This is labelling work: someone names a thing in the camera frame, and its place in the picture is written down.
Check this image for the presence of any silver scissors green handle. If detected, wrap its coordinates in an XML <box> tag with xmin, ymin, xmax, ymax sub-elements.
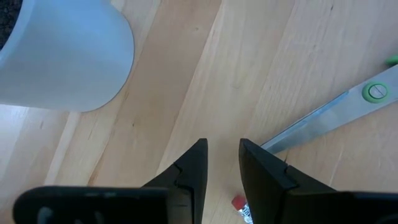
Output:
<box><xmin>260</xmin><ymin>54</ymin><xmax>398</xmax><ymax>155</ymax></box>

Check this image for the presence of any orange pencil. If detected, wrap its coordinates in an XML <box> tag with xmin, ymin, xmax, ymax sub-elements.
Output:
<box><xmin>231</xmin><ymin>195</ymin><xmax>253</xmax><ymax>224</ymax></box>

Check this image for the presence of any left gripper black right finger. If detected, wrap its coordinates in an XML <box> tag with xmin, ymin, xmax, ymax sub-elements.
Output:
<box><xmin>239</xmin><ymin>139</ymin><xmax>398</xmax><ymax>224</ymax></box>

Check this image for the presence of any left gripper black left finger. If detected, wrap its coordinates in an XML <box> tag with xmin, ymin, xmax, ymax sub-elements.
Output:
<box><xmin>12</xmin><ymin>139</ymin><xmax>208</xmax><ymax>224</ymax></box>

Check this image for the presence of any white plant pot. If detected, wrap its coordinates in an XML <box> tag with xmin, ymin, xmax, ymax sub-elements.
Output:
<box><xmin>0</xmin><ymin>0</ymin><xmax>136</xmax><ymax>113</ymax></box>

